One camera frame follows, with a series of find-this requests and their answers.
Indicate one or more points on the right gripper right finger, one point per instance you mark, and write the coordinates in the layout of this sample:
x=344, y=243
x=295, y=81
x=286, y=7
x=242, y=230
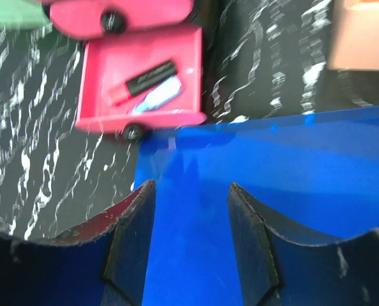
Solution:
x=282, y=262

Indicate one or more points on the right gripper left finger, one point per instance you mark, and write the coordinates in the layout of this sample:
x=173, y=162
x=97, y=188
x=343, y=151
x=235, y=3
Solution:
x=102, y=261

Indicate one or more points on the blue folder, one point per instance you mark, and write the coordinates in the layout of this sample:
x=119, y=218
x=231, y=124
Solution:
x=321, y=170

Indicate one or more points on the black pink-capped highlighter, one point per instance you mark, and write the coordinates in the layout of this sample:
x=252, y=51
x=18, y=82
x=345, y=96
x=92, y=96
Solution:
x=138, y=84

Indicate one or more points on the blue highlighter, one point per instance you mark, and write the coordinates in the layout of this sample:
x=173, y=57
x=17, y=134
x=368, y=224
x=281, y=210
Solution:
x=158, y=97

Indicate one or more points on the pink bottom drawer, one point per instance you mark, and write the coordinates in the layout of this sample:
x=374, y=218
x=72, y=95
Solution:
x=112, y=60

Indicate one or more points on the pink drawer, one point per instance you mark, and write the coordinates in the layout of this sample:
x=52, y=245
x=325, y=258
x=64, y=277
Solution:
x=112, y=60
x=91, y=19

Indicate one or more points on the orange file organizer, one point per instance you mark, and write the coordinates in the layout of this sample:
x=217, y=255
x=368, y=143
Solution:
x=355, y=36

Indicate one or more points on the black marble desk mat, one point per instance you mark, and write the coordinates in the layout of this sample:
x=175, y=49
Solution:
x=268, y=60

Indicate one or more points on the green file organizer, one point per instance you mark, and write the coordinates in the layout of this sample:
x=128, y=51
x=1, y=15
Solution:
x=26, y=15

